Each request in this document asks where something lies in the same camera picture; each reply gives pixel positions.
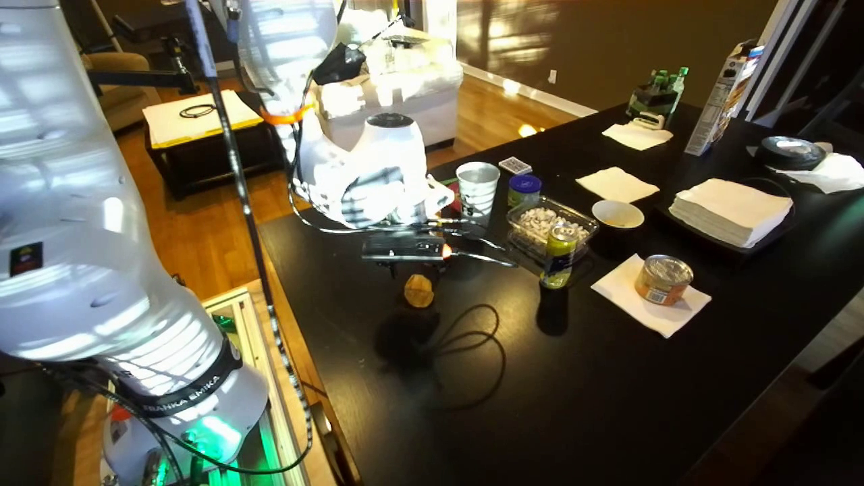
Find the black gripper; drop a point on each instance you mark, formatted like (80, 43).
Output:
(403, 247)

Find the yellow snack piece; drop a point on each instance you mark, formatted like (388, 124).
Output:
(419, 292)

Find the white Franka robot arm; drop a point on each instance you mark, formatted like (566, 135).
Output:
(83, 224)

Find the white paper cup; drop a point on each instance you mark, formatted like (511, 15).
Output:
(480, 192)

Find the clear plastic container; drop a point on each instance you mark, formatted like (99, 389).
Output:
(536, 224)

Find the blue lid jar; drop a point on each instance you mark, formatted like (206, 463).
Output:
(524, 191)

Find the playing card deck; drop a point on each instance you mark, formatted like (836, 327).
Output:
(516, 166)

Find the wooden mounting board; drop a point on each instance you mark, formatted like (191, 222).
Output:
(300, 380)

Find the small white bowl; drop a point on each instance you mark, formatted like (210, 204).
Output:
(617, 215)

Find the white paper napkin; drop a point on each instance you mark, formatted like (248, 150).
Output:
(658, 319)
(638, 135)
(617, 185)

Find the dark coffee table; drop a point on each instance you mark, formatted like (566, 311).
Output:
(217, 164)

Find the glass cup on napkin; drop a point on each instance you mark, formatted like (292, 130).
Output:
(666, 280)

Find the white cushion mat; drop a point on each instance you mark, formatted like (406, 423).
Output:
(180, 130)

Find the green plastic toy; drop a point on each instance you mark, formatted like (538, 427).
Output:
(659, 96)

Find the stack of white napkins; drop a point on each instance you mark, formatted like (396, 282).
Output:
(731, 211)

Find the beige armchair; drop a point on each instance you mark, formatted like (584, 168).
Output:
(123, 91)

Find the dark grey bowl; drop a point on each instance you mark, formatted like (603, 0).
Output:
(789, 151)

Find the crumpled white cloth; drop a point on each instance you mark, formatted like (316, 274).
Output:
(839, 174)

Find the aluminium rail frame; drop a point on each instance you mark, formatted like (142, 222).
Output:
(248, 361)

